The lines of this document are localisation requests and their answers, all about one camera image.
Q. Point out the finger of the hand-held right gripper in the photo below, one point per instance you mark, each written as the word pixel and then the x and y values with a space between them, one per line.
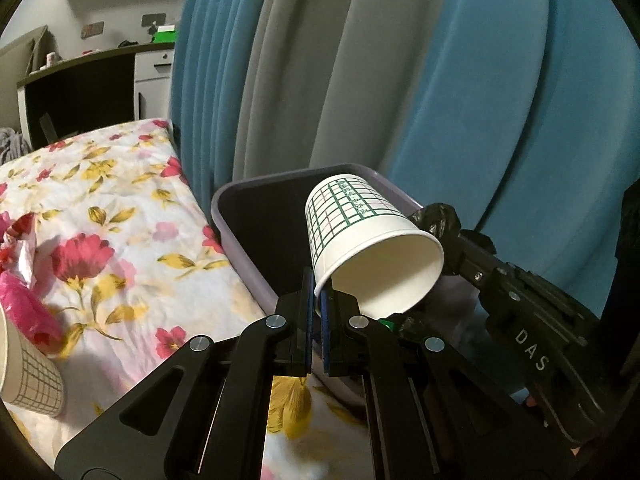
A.
pixel 472 257

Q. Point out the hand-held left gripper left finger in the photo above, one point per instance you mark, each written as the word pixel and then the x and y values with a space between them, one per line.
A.
pixel 300 340

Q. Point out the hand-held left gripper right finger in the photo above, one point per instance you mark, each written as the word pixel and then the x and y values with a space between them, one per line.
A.
pixel 337 345

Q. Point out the grey plastic bin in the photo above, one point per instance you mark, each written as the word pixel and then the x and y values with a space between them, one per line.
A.
pixel 260 240

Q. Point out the green grid paper cup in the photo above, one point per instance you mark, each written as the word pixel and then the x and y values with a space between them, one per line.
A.
pixel 365 240

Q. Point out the pink plastic bag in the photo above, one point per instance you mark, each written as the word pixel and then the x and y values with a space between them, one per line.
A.
pixel 30 315

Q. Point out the black grid paper cup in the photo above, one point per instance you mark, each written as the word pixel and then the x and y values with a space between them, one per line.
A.
pixel 30 370

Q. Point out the red white wrapper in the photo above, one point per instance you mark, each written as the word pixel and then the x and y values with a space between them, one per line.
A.
pixel 15 242

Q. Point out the wide blue curtain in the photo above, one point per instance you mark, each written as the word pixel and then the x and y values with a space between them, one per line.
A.
pixel 525 110

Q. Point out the floral tablecloth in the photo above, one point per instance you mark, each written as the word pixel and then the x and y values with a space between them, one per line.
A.
pixel 130 240

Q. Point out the grey curtain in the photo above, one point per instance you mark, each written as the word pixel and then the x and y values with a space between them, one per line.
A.
pixel 320 70

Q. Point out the narrow blue curtain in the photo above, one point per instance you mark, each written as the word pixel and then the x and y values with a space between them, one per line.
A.
pixel 210 60

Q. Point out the white drawer cabinet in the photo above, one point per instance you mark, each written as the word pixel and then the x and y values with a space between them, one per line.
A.
pixel 152 85

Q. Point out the dark wooden desk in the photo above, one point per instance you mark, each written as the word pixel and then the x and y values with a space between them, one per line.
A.
pixel 85 90

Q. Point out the green box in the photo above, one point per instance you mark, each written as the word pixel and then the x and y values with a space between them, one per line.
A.
pixel 166 35

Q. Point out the white bottles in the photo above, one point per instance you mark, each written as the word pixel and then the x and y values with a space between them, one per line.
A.
pixel 51 58

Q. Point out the dark wall socket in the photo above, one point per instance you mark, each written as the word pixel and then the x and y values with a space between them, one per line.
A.
pixel 152 20
pixel 92 29

